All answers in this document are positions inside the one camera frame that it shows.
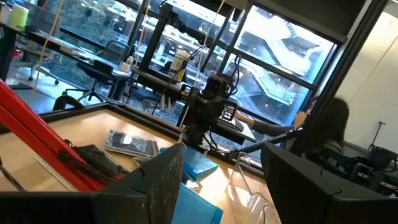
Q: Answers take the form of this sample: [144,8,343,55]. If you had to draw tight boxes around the black window frame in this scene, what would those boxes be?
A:
[114,0,349,125]

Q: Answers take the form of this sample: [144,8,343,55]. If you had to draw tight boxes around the black aluminium table frame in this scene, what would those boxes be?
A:
[0,99,265,177]

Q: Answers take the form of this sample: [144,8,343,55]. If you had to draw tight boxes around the small black desk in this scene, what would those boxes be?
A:
[130,67,193,103]

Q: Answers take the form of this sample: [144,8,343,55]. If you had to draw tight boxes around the person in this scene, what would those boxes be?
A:
[234,96,351,159]

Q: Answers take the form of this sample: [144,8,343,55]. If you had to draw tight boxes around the dark keyboard tray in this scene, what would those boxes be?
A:
[214,118,257,144]

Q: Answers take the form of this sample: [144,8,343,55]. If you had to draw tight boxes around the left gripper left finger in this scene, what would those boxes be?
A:
[91,141,187,224]

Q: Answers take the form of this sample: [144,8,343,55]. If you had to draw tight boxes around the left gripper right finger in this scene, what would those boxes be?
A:
[260,142,398,224]

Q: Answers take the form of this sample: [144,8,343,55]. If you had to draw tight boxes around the white cable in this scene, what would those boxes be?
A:
[178,0,226,130]

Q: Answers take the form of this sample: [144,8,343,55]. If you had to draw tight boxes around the white cup yellow sleeve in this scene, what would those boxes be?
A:
[169,49,191,82]

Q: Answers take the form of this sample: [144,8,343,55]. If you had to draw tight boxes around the red desk lamp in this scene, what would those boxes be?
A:
[0,79,125,192]

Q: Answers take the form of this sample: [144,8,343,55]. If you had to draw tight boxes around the small white bottle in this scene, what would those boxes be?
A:
[119,55,134,74]

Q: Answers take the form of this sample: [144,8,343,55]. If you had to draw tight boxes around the long black desk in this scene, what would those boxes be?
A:
[0,23,131,100]

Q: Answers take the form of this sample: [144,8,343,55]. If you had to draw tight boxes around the black equipment pile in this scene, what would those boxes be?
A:
[310,146,398,197]

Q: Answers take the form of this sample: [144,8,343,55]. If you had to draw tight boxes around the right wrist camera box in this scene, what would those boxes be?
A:
[203,73,233,98]

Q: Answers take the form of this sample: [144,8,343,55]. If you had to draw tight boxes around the black office chair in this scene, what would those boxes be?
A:
[63,39,133,103]

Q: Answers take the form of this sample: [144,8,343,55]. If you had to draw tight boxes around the grey office chair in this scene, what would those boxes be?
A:
[12,1,62,86]

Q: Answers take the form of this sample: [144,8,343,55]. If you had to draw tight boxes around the yellow-green cylinder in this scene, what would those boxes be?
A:
[8,4,30,31]

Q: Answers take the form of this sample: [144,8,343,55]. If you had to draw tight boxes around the yellow cable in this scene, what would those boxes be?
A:
[27,0,65,105]

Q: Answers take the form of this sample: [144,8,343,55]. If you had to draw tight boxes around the small black box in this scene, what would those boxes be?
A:
[93,59,114,75]

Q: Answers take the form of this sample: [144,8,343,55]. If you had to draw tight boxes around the clear plastic bin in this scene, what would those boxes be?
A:
[226,151,282,224]

